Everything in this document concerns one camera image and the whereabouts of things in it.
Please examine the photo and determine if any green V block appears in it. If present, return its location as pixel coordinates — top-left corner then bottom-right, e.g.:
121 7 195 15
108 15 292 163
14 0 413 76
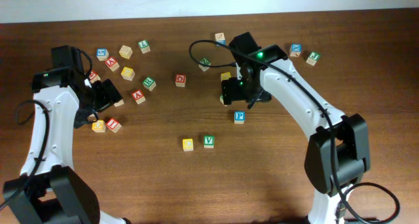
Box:
204 135 215 148

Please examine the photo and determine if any blue X block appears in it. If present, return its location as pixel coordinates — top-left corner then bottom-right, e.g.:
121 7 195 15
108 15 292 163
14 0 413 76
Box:
289 43 302 57

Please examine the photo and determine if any red I block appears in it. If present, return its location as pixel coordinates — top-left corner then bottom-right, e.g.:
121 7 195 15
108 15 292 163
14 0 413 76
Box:
106 118 122 133

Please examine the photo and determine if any wooden block blue side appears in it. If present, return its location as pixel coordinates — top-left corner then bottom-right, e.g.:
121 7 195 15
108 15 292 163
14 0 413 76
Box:
215 33 226 47

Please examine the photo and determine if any red 9 block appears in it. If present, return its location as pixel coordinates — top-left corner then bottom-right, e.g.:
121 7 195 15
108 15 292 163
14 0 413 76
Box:
89 70 101 84

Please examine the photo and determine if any yellow cluster block upper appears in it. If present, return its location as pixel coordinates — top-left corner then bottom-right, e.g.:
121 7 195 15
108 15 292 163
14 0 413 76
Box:
221 72 232 81

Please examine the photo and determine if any green J block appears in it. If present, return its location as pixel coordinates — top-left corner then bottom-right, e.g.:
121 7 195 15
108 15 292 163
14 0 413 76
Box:
306 51 321 66

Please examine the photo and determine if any lower red A block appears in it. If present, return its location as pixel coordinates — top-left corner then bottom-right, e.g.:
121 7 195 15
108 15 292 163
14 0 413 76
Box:
132 90 146 104

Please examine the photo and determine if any green L block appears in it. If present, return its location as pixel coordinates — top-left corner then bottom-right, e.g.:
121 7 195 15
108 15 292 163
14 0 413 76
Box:
138 39 151 54

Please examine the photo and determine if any blue 5 block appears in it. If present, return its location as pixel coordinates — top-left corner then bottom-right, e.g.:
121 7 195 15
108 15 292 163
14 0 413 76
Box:
96 48 109 62

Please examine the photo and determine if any green Z block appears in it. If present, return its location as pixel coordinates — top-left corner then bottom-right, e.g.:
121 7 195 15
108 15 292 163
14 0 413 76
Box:
198 58 211 71

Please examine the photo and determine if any yellow O block middle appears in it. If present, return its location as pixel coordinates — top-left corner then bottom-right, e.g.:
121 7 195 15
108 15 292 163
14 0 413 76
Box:
114 100 124 107

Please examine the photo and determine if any yellow C block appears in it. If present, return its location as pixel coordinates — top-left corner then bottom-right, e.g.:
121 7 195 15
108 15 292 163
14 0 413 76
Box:
182 138 194 151

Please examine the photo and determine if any yellow o block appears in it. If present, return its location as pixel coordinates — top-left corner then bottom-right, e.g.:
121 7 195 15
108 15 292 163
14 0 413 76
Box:
92 120 106 133
114 100 124 107

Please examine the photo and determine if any blue P block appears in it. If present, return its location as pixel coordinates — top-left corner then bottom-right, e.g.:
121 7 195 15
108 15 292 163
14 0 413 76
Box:
234 111 246 124

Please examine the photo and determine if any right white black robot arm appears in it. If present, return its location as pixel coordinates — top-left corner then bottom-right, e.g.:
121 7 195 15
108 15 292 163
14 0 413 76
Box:
221 32 371 223

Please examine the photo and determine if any yellow O block lower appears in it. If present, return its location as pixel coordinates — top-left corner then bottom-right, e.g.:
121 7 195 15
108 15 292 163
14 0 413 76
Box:
92 120 106 133

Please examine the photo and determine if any plain wooden yellow block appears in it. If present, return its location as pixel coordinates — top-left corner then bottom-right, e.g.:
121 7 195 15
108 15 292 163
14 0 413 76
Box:
119 45 133 59

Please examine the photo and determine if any upper left yellow block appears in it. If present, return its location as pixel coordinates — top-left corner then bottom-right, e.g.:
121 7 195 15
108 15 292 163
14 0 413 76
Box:
121 67 135 81

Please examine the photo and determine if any red a block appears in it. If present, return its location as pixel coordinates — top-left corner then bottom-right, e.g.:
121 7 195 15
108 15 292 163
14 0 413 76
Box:
105 56 120 71
132 90 146 104

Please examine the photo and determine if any red O block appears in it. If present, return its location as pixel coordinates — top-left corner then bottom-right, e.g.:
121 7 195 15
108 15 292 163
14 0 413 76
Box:
175 74 186 87

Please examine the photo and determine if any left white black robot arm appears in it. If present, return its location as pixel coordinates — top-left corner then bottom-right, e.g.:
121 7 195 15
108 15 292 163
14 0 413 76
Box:
1 45 129 224

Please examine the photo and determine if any green r block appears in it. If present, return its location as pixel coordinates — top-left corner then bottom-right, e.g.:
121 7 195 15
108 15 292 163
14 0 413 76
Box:
142 77 156 91
220 95 226 106

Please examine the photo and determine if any upper red A block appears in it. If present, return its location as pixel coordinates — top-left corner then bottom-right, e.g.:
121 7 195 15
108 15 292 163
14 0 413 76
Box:
105 56 120 71

